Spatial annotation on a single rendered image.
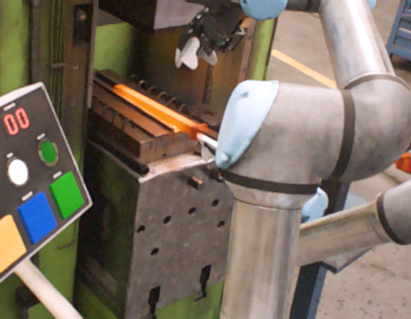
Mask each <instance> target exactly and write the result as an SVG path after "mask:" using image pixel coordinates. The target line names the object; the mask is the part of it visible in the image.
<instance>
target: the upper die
mask: <svg viewBox="0 0 411 319"><path fill-rule="evenodd" d="M98 2H101V3H103V4H105V5H106V6H108V7H111V8H114V9H115V10H116V11H117V12H120V13H122V14H124V15H126V16H129V17H132V18H133V19H135V20H137V22H141V23H143V24H144V25H146V26H148V27H151V28H153V29H156V28H162V27H174V26H181V25H188V24H189V21H192V19H193V18H194V17H195V15H196V14H197V13H198V12H199V11H200V10H201V9H204V7H205V6H203V5H198V4H193V3H187V2H186V1H184V0H98Z"/></svg>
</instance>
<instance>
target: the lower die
mask: <svg viewBox="0 0 411 319"><path fill-rule="evenodd" d="M95 71H98V72H99V73H100V74H102V75H104V76H106V77H107V78H109V79H111V80H112V81H114V82H115V83H116V84H118V85H123V86H127V87H129V88H130V89H131V90H133V91H136V92H138V93H140V94H142V95H144V96H145V97H147V98H149V99H150V100H152V101H155V102H157V103H159V104H160V105H162V106H165V107H166V108H168V109H170V110H171V111H173V112H175V113H177V114H179V115H181V116H183V117H185V118H187V119H188V115H185V114H184V113H182V112H179V113H178V109H176V108H174V107H173V106H171V105H169V106H167V103H165V102H164V101H162V100H160V99H158V100H157V97H155V96H154V95H152V94H150V93H147V91H146V90H144V89H142V88H141V87H140V88H137V85H135V84H133V83H132V82H130V83H129V82H128V80H127V79H126V78H124V77H122V76H120V75H118V74H117V73H115V72H113V71H112V70H109V68H108V70H103V71H99V70H97V68H94V70H93V72H95ZM91 92H92V93H93V94H94V97H95V99H94V100H97V99H102V100H103V101H104V107H105V106H107V105H112V106H113V107H114V114H115V113H117V112H121V113H123V115H125V119H124V120H121V115H117V116H116V117H115V120H114V129H113V137H114V138H113V141H114V142H115V143H116V144H118V145H119V144H120V136H121V127H122V123H123V122H125V121H126V120H127V119H133V120H134V122H135V127H134V129H132V121H128V122H127V123H126V125H125V134H124V135H123V147H125V149H127V150H128V151H129V152H130V153H131V154H132V155H134V156H135V157H136V158H138V159H140V160H142V161H143V162H145V163H146V164H147V163H150V162H153V161H157V160H162V159H165V158H169V157H172V156H175V155H181V154H184V152H188V151H191V150H194V149H195V148H196V147H198V141H197V140H195V141H191V140H190V139H189V136H190V135H189V134H188V133H186V132H184V131H177V132H174V127H173V126H171V125H170V124H169V123H167V122H165V121H164V120H162V119H160V118H159V117H158V116H156V115H153V114H151V113H150V112H148V111H147V110H146V109H145V108H144V107H142V106H140V105H137V104H136V103H134V102H133V101H131V100H130V99H128V98H126V97H125V96H123V95H122V94H120V93H119V92H118V91H116V90H114V89H112V88H111V87H108V86H107V85H105V84H104V83H102V81H100V80H98V79H97V78H94V77H93V78H92V90H91ZM92 103H93V102H92V96H91V105H92ZM101 105H102V103H101V101H97V102H96V103H95V104H94V113H93V126H94V127H95V128H96V129H97V130H100V121H101V112H102V109H103V108H104V107H101ZM111 113H112V109H111V107H107V108H106V109H105V112H104V119H103V133H104V134H105V135H107V136H108V137H109V136H110V131H111V121H112V117H113V115H112V114H111ZM189 120H191V121H193V122H195V123H198V124H201V123H200V122H198V121H197V120H194V119H193V118H191V119H189ZM87 122H89V123H90V122H91V107H90V108H88V117H87ZM164 154H166V155H165V157H163V155H164Z"/></svg>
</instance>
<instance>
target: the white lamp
mask: <svg viewBox="0 0 411 319"><path fill-rule="evenodd" d="M10 175H11V177H12V180H13V181H14V182H15V183H16V184H22V183H24V182H25V180H26V177H27V171H26V168H25V166H24V163H23V162H21V161H20V160H14V161H13V162H12V163H11V166H10Z"/></svg>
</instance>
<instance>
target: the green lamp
mask: <svg viewBox="0 0 411 319"><path fill-rule="evenodd" d="M41 154H42V156H43V158H44V160H45V161H46V162H48V163H52V162H53V161H55V160H56V147H55V146H54V145H53V144H52V143H51V142H48V141H47V142H45V143H44V144H43V145H42V147H41Z"/></svg>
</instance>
